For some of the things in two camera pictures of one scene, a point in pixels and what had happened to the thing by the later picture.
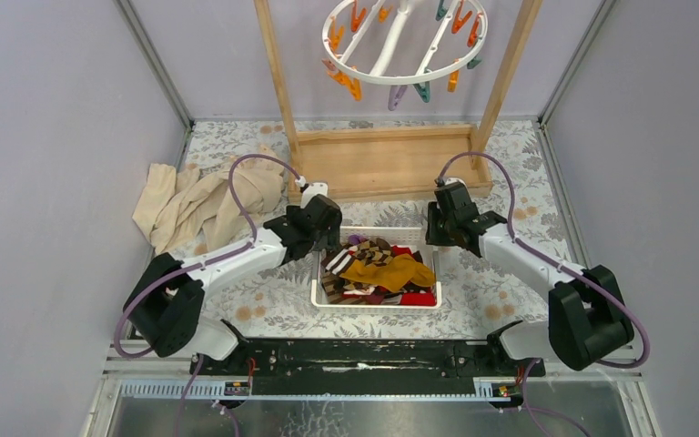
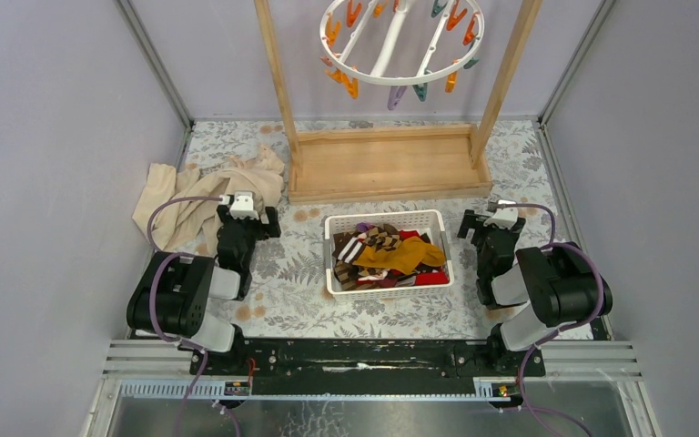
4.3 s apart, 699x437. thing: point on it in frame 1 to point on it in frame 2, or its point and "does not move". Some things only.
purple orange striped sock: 356,239 to 364,227
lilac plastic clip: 395,96 does not move
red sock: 418,299 to 431,279
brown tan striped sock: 333,286 to 347,276
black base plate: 367,367 does not move
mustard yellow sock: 391,273 to 403,258
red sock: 398,249 to 404,234
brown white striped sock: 334,262 to 347,247
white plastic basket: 409,236 to 430,221
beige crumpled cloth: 176,207 does not move
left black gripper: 330,238 to 264,229
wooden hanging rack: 394,164 does not move
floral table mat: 481,298 does not move
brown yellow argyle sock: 374,253 to 383,238
